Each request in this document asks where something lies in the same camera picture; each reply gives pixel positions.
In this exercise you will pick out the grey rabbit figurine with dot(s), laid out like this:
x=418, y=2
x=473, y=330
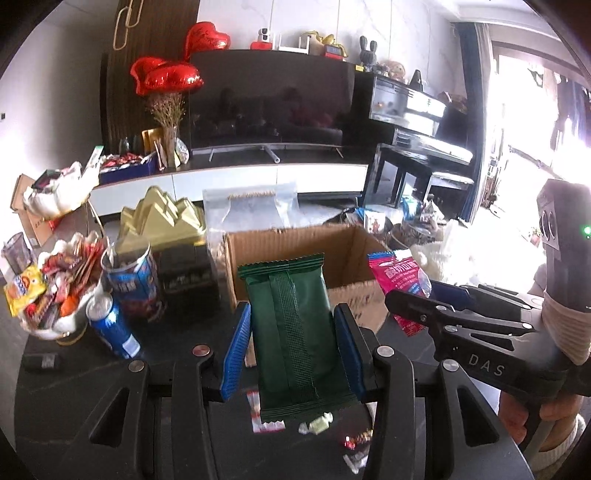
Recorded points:
x=368, y=55

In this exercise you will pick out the pale green candy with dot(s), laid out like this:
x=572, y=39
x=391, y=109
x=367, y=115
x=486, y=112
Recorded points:
x=316, y=423

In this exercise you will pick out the black piano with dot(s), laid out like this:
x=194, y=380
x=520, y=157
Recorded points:
x=406, y=110

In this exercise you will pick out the flat brown cardboard piece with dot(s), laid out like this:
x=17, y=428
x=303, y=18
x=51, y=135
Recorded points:
x=27, y=221

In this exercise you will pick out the white and red packet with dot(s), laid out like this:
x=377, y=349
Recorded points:
x=375, y=222

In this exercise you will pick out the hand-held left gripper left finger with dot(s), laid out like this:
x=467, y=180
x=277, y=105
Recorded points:
x=235, y=350

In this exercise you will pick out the person's right forearm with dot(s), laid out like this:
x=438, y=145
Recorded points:
x=568, y=447

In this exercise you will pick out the gold mountain-shaped box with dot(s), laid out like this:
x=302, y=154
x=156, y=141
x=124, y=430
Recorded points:
x=157, y=217

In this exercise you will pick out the black television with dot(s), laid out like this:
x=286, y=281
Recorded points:
x=268, y=101

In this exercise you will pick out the dried flowers in vase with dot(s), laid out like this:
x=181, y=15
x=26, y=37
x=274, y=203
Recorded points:
x=168, y=110

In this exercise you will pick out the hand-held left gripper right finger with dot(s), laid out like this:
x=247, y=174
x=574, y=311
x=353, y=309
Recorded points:
x=348, y=350

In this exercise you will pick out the brown plush toy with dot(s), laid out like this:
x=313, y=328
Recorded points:
x=395, y=69

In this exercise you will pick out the green snack packet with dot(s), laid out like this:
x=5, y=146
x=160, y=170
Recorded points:
x=295, y=323

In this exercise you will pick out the blue tray of red snacks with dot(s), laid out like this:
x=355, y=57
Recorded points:
x=124, y=168

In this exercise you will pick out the white plush sheep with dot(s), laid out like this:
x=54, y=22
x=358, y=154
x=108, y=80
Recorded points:
x=434, y=258

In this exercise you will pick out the gold wall ornament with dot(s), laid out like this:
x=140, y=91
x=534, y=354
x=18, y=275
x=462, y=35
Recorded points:
x=121, y=27

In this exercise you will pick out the red heart balloon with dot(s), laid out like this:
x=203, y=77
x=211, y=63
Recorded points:
x=166, y=76
x=207, y=39

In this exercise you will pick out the blue drink can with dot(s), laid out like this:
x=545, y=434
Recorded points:
x=111, y=323

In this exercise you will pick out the white bowl of snacks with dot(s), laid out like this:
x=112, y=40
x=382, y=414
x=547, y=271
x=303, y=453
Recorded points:
x=64, y=277

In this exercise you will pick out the patterned bowl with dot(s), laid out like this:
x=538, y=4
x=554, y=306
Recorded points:
x=415, y=235

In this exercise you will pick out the black gift box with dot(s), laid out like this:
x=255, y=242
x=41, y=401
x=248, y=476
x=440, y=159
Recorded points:
x=189, y=277

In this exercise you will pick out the white security camera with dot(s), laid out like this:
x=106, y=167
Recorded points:
x=264, y=34

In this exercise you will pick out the white candy wrapper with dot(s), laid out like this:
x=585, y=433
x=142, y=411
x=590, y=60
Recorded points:
x=355, y=463

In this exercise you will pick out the brown cardboard box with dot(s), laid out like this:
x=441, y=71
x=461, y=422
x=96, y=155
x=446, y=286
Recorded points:
x=351, y=258

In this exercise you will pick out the pink snack packet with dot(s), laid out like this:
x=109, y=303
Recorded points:
x=401, y=277

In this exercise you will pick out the red wrapped candy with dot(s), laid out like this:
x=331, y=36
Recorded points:
x=358, y=441

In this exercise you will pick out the dark blue curtain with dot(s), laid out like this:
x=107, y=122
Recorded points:
x=475, y=115

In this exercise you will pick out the blue packet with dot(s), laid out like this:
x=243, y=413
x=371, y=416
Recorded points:
x=409, y=206

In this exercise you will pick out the black piano bench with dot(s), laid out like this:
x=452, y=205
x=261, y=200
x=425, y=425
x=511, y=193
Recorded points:
x=401, y=161

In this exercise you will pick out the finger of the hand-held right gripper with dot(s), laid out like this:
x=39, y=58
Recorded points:
x=455, y=291
x=415, y=307

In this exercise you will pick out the white television cabinet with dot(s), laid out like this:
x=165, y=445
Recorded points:
x=231, y=180

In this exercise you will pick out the blue snack canister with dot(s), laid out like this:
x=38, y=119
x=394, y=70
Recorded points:
x=134, y=281

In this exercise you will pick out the person's right hand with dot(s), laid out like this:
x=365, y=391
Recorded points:
x=512, y=415

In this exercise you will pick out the white and red wrapper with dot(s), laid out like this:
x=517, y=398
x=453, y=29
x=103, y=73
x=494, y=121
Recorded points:
x=265, y=415

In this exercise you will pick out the clear zip bag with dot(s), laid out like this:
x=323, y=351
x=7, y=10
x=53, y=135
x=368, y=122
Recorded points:
x=249, y=207

